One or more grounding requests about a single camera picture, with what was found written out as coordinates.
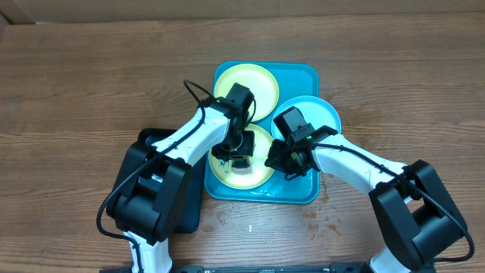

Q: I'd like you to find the yellow-rimmed plate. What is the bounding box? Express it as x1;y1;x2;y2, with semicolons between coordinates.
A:
208;124;274;190
213;64;280;122

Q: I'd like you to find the light blue plate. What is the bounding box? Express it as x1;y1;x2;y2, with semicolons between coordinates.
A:
273;96;342;133

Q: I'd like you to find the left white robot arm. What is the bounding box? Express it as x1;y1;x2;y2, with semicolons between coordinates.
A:
96;98;256;272

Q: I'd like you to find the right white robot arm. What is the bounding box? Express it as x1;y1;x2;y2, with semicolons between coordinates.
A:
265;124;475;272

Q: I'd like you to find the teal plastic tray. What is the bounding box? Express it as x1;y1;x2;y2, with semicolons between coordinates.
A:
205;61;320;204

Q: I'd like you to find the black plastic tray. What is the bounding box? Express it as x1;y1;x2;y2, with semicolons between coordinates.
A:
137;128;206;234

